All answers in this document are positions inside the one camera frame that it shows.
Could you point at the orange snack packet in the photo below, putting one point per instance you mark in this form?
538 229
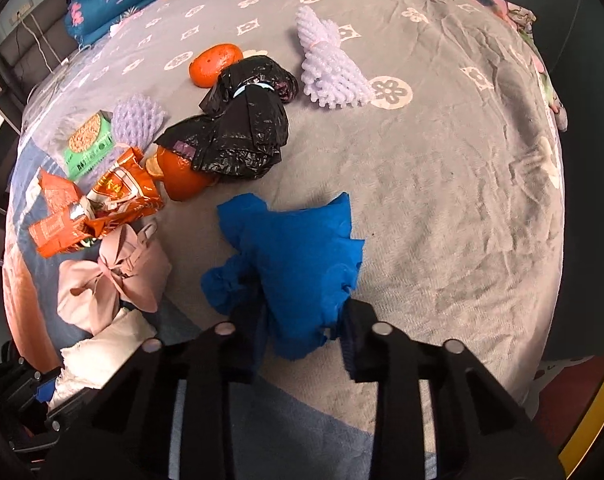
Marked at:
127 190

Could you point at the whole mandarin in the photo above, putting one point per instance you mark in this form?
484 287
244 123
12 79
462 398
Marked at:
209 67

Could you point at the orange wrapper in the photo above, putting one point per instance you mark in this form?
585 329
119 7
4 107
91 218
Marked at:
57 225

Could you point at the cartoon printed sheet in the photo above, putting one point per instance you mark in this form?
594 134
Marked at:
552 95

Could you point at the black plastic bag roll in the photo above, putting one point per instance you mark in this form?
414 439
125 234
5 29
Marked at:
252 125

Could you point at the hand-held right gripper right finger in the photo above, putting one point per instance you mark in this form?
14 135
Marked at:
357 350

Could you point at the large purple foam fruit net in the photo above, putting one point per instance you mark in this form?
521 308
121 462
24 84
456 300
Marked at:
327 65

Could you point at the white tissue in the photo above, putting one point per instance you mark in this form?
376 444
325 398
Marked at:
112 345

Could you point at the small purple foam fruit net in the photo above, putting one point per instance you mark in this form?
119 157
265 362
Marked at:
137 122

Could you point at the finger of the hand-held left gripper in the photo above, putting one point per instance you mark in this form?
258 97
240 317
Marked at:
67 412

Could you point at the partly peeled orange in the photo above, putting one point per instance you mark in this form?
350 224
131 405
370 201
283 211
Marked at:
182 180

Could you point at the green snack packet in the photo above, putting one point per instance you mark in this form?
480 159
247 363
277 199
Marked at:
87 145

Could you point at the grey printed blanket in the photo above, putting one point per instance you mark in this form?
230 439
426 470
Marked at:
432 185

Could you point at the wall socket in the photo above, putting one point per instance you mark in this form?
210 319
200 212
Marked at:
22 12

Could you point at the grey upholstered headboard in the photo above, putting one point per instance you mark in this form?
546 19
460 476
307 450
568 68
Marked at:
17 60

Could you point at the black bin with yellow rim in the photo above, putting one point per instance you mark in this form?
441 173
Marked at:
589 440

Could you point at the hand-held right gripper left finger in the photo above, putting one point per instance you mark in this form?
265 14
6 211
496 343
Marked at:
242 355

